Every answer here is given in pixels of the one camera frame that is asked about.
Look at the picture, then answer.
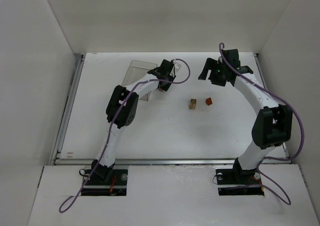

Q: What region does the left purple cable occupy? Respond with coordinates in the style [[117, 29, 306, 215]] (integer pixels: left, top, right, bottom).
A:
[[58, 58, 191, 213]]

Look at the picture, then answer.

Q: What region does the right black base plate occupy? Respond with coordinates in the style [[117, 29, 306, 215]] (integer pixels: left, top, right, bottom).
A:
[[215, 168, 265, 196]]

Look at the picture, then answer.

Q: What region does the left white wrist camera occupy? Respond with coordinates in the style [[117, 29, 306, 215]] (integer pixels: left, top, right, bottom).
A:
[[172, 61, 181, 75]]

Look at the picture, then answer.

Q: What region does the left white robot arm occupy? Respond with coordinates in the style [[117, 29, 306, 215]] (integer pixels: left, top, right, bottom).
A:
[[91, 59, 176, 183]]

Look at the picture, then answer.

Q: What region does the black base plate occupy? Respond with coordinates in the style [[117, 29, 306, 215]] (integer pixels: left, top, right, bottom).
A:
[[215, 168, 265, 196], [80, 169, 128, 196]]

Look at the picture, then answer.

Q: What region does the front aluminium rail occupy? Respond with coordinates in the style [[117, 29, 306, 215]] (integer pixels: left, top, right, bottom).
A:
[[53, 157, 292, 165]]

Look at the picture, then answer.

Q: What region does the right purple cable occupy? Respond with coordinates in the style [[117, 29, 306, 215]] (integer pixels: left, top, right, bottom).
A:
[[219, 43, 306, 205]]

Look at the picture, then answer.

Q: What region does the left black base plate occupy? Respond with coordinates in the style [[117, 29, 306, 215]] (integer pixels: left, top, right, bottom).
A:
[[80, 169, 128, 196]]

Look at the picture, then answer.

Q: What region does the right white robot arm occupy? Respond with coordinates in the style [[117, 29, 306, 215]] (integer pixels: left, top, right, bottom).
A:
[[198, 49, 293, 185]]

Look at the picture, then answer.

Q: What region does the clear plastic box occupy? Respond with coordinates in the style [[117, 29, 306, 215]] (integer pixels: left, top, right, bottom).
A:
[[122, 60, 158, 87]]

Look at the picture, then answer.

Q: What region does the purple cable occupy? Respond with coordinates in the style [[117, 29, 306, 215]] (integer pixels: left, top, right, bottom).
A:
[[219, 43, 306, 205], [58, 58, 191, 213]]

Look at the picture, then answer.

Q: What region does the small red-brown wood block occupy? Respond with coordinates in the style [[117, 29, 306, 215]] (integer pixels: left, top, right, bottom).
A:
[[205, 97, 213, 106]]

